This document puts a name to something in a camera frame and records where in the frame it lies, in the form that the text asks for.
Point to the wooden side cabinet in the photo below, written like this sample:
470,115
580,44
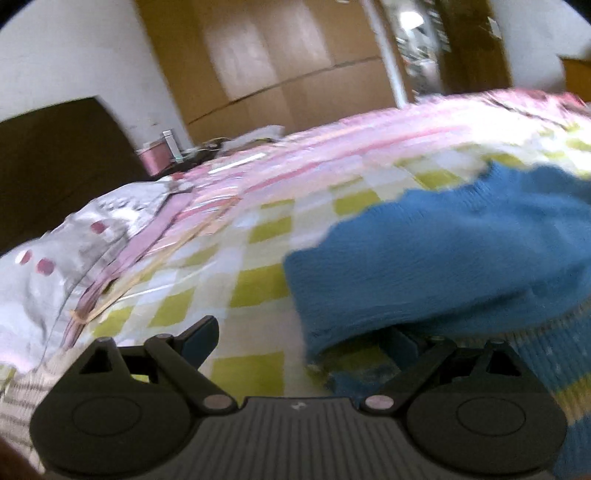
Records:
577,73

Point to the dark wooden door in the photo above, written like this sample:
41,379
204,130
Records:
477,60

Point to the pink storage box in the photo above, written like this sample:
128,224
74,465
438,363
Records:
155,157

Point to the white cloth on nightstand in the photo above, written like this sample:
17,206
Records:
268,133

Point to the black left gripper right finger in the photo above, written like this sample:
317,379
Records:
418,357

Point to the blue knit patterned sweater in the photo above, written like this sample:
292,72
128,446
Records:
506,256

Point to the steel thermos cup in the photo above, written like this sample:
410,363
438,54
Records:
170,140

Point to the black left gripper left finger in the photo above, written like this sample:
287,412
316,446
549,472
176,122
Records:
177,359

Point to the pink striped quilt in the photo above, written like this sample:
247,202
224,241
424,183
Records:
223,254

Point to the checkered green white bedsheet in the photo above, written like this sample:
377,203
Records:
262,355

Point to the beige brown striped sweater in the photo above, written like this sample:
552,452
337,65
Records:
23,394

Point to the grey pillow with red dots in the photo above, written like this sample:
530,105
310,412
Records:
49,282

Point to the wooden wardrobe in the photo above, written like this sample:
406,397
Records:
234,66

